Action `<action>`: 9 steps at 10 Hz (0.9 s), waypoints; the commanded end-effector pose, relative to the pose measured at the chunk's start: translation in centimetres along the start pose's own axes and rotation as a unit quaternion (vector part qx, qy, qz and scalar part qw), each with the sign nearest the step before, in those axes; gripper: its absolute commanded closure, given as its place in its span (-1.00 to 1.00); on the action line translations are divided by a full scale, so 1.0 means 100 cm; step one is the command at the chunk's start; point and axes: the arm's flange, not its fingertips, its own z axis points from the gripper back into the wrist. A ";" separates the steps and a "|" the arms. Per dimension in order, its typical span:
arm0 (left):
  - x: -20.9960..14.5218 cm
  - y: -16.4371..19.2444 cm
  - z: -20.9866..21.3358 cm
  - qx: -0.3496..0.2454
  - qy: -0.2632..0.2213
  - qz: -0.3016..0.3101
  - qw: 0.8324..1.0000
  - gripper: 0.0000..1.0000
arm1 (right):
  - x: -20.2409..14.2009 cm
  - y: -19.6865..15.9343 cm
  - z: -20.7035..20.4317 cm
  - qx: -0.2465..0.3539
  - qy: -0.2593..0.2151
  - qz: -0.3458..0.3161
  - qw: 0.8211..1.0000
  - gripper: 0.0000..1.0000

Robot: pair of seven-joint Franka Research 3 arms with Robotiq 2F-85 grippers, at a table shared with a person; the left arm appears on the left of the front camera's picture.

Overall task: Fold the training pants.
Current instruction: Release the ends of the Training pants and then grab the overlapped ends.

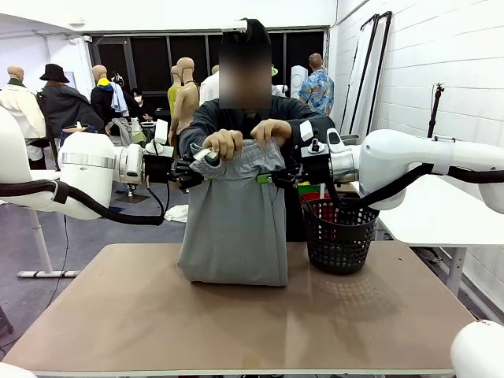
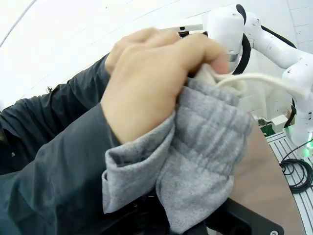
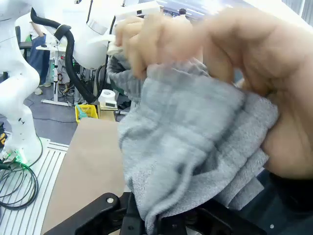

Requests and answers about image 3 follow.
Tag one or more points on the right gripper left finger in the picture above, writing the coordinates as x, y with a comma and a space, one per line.
97, 213

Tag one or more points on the yellow plastic basket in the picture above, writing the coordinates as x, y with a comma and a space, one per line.
86, 112

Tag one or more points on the person's right hand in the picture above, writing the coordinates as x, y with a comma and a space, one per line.
159, 39

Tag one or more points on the person in blue jeans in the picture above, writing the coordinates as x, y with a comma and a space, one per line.
40, 61

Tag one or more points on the black office chair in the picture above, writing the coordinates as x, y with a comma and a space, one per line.
24, 45

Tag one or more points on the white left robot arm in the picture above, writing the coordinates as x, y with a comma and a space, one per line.
14, 80

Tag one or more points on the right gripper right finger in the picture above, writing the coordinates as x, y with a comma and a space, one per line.
210, 220

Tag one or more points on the grey training pants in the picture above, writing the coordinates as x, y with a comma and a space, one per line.
183, 127

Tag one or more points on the white office desk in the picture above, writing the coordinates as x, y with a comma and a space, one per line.
55, 73

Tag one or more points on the yellow black tool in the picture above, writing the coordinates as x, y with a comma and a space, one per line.
3, 139

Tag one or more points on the white paper roll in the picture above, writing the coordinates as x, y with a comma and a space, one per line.
107, 95

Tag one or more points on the silver ribbed base plate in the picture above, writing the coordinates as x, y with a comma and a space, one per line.
49, 156

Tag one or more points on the person's left hand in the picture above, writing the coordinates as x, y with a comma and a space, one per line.
281, 73

